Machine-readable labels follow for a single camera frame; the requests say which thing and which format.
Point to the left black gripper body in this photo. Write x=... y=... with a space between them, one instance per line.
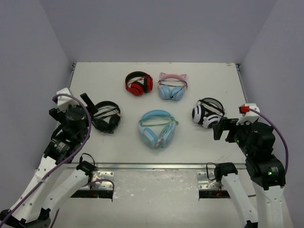
x=88 y=104

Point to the white black headphones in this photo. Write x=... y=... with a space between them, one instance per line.
x=208 y=112

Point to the pink blue cat-ear headphones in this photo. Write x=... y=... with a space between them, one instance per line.
x=172 y=86

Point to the red headphones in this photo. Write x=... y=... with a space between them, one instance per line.
x=138 y=83

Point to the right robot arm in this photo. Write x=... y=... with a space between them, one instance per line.
x=266 y=172

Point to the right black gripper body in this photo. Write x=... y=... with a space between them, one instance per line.
x=241 y=131

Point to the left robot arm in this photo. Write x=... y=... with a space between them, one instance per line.
x=40 y=201

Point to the metal rail bracket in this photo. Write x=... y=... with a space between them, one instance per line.
x=111 y=176

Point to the light blue headphones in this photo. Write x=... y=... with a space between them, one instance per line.
x=157 y=128

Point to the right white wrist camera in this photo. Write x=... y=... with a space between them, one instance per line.
x=249 y=113

